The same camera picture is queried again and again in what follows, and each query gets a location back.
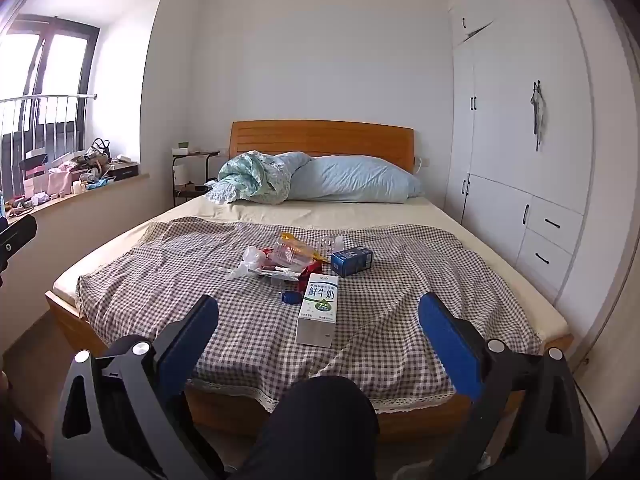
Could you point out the yellow snack wrapper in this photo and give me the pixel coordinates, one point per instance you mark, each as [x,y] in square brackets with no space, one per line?
[290,236]

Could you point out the brown checkered blanket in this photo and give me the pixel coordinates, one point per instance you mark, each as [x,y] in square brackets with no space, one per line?
[400,280]

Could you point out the grey item hanging on wardrobe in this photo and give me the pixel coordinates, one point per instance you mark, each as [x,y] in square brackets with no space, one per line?
[538,110]

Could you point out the green floral quilt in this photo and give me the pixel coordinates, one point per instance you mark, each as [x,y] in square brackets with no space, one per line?
[255,175]

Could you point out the white wardrobe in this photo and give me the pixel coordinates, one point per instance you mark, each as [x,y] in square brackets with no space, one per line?
[525,135]

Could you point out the white milk carton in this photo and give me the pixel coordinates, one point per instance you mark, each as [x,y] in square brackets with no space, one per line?
[317,310]

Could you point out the white tissue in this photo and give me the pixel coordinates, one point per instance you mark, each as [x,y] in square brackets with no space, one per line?
[237,272]

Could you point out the black-framed bedside table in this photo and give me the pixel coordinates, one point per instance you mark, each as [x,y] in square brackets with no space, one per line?
[197,153]

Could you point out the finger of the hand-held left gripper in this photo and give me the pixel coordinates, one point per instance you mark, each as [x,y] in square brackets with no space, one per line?
[17,237]

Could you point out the red snack packet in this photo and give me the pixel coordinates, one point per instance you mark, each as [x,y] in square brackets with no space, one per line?
[309,275]

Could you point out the small blue cylinder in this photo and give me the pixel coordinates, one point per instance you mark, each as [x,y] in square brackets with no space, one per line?
[290,297]

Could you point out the white room door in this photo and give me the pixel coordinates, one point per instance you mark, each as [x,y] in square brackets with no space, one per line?
[605,210]

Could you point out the person's leg in black trousers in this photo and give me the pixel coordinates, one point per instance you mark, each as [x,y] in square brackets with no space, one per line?
[310,425]

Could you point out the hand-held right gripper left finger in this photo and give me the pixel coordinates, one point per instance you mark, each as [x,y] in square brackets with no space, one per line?
[185,350]

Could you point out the dark-framed window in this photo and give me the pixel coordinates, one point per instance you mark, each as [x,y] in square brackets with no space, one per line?
[65,60]

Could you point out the clear plastic wrap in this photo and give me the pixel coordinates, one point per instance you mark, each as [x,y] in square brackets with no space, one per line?
[255,256]

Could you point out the light blue pillow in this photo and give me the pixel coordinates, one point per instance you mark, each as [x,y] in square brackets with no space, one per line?
[350,180]

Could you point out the green and white box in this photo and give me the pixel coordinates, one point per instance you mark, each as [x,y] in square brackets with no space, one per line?
[181,150]

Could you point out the windowsill clutter pile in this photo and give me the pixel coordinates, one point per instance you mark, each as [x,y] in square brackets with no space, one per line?
[80,170]

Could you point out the beige bed sheet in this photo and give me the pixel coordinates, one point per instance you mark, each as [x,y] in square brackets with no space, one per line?
[350,215]

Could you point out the wooden bed checkered cover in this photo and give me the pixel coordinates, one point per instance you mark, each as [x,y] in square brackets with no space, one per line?
[320,140]

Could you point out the blue cardboard box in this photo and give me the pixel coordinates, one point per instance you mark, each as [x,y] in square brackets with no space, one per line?
[350,261]

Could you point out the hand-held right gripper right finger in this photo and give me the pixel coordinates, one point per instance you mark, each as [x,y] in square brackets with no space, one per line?
[447,345]

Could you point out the metal window railing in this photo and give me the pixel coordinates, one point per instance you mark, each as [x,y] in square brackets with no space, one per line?
[50,96]

